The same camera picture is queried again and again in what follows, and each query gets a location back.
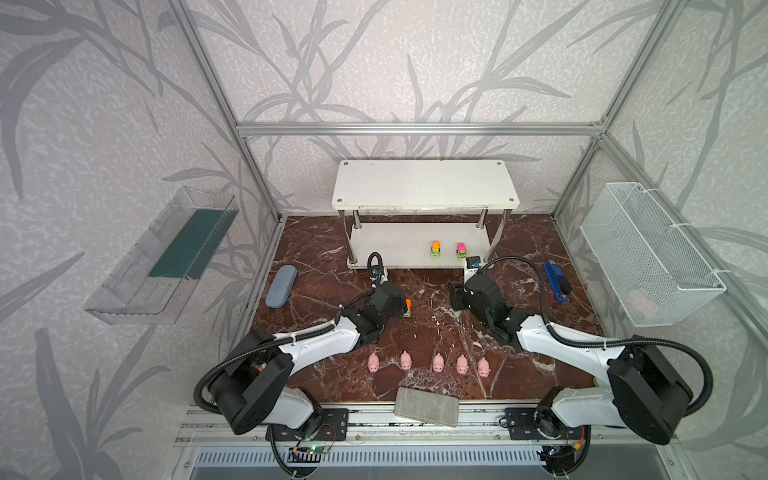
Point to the pink item in basket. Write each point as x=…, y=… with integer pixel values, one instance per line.
x=641, y=302

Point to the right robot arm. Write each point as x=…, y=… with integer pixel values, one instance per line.
x=646, y=385

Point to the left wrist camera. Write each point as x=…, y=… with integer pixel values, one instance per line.
x=375, y=268

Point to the pink toy pig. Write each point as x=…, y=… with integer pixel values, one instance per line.
x=406, y=362
x=483, y=368
x=462, y=365
x=373, y=363
x=438, y=363

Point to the white wire mesh basket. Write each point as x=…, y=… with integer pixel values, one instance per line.
x=638, y=245

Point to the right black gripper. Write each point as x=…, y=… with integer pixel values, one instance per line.
x=459, y=295

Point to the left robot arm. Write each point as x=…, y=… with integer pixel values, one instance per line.
x=250, y=387

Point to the grey sponge block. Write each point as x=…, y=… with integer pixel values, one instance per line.
x=427, y=407

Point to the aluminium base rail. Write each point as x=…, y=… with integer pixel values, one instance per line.
x=368, y=424

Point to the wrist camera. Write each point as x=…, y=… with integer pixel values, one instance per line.
x=375, y=268
x=473, y=263

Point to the blue stapler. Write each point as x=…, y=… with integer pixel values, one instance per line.
x=559, y=283

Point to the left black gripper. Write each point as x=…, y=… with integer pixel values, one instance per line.
x=396, y=300

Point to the clear plastic wall bin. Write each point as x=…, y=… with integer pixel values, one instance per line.
x=157, y=277

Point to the orange green mixer truck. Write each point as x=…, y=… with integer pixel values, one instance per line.
x=435, y=249

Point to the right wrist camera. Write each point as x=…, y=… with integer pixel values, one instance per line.
x=473, y=263

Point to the white two-tier shelf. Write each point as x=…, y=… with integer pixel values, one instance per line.
x=421, y=187

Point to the grey blue glasses case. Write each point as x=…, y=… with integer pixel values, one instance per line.
x=280, y=289

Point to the green circuit board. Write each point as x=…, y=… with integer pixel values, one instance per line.
x=308, y=453

